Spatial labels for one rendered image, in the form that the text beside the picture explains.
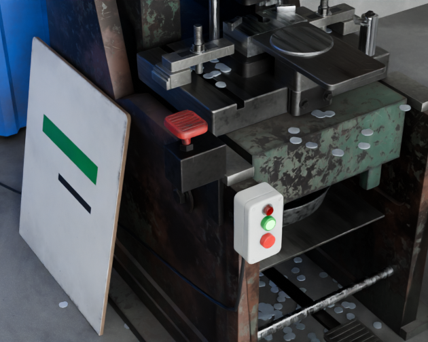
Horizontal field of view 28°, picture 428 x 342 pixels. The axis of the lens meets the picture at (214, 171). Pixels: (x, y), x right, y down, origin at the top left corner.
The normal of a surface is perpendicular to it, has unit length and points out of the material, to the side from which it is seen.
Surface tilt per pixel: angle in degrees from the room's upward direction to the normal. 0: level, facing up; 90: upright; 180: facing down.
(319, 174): 90
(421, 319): 0
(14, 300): 0
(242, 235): 90
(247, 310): 90
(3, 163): 0
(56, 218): 78
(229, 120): 90
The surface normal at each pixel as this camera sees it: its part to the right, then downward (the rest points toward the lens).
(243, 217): -0.84, 0.31
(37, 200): -0.81, 0.14
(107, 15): 0.52, 0.21
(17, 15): 0.54, 0.46
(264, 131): -0.01, -0.83
